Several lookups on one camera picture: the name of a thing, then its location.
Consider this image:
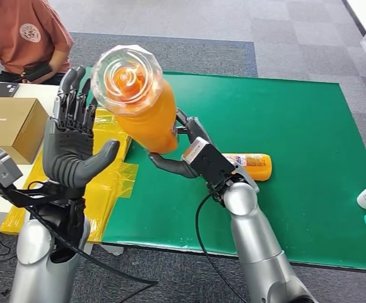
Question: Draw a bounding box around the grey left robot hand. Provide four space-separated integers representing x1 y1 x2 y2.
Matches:
42 65 121 189

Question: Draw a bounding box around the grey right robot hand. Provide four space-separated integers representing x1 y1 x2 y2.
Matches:
148 107 215 180

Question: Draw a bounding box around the orange Tide detergent bottle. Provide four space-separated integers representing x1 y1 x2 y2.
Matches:
90 44 180 155
222 153 273 182

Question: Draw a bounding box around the yellow plastic sheet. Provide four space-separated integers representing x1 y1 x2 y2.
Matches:
0 106 139 245

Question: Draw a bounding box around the brown cardboard box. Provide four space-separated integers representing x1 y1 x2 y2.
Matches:
0 98 49 166

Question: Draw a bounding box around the person's black glove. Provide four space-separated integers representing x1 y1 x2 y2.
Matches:
18 61 54 83

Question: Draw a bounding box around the person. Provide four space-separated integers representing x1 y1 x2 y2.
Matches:
0 0 75 85

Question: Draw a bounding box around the green table mat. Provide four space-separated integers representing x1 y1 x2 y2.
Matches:
67 66 366 273

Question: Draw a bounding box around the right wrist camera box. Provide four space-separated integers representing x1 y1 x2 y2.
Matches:
180 136 236 187

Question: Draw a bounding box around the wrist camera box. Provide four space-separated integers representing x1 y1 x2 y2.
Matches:
0 138 23 196
180 136 236 187

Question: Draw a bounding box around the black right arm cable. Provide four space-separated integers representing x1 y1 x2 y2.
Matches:
195 184 249 303

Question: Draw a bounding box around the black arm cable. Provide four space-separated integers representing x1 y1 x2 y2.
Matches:
195 184 249 303
24 204 158 303

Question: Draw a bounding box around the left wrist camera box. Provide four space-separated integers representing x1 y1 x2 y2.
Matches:
0 138 23 196

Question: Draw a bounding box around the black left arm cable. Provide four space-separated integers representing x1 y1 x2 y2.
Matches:
24 204 158 303

